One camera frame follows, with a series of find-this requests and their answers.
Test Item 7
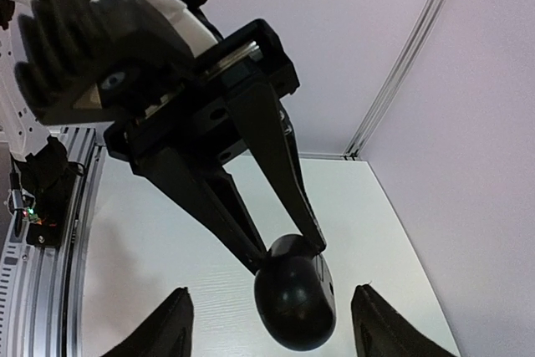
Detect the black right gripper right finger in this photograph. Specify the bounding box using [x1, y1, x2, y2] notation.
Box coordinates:
[351, 284, 452, 357]

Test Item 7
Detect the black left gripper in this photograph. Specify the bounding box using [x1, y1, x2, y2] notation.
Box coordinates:
[104, 19, 326, 274]

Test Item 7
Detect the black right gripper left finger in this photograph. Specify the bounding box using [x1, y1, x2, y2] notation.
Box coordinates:
[104, 288, 194, 357]

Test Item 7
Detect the black oval charging case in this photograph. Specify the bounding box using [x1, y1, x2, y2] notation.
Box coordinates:
[254, 234, 337, 352]

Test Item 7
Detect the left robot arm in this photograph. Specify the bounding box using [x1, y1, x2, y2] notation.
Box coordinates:
[7, 0, 326, 272]

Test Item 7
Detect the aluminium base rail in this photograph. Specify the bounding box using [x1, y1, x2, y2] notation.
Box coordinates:
[1, 126, 105, 356]

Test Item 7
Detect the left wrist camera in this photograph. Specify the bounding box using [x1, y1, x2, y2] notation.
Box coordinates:
[14, 0, 217, 125]

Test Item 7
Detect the left aluminium wall post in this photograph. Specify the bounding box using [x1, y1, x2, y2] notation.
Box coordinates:
[341, 0, 446, 161]

